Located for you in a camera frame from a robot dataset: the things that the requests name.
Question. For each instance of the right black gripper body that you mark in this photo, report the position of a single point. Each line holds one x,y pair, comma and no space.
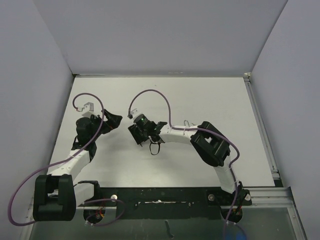
144,133

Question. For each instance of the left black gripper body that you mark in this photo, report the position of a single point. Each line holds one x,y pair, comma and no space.
96,123

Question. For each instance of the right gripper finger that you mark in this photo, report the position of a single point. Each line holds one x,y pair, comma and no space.
136,134
160,124

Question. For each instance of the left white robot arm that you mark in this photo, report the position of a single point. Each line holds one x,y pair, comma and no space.
56,195

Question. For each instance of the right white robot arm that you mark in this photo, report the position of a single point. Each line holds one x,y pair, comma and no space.
210,144

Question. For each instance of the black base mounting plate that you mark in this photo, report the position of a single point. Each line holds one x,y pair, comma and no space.
166,203

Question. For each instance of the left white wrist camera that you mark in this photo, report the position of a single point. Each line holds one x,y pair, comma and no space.
87,108

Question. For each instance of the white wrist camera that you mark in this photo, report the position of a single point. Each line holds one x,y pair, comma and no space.
134,113
87,108

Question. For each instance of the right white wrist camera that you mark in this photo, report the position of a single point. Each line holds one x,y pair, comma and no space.
134,113

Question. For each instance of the aluminium frame rail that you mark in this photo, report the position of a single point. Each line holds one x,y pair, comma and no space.
277,196

